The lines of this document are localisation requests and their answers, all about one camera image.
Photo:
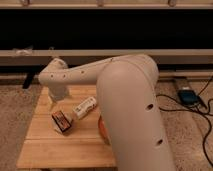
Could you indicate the orange bowl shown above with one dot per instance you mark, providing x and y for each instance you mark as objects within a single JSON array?
[{"x": 102, "y": 131}]

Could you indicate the white rectangular packet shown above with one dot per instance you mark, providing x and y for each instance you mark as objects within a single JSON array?
[{"x": 84, "y": 107}]

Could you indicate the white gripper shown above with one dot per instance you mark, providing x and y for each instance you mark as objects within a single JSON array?
[{"x": 57, "y": 93}]

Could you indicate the wooden table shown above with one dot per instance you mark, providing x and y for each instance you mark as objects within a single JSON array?
[{"x": 81, "y": 147}]

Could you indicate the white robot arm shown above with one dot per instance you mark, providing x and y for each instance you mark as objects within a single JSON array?
[{"x": 125, "y": 87}]

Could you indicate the dark red eraser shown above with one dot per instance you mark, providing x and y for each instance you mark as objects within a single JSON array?
[{"x": 61, "y": 121}]

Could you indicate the black power adapter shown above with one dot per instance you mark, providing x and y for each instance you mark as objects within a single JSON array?
[{"x": 188, "y": 96}]

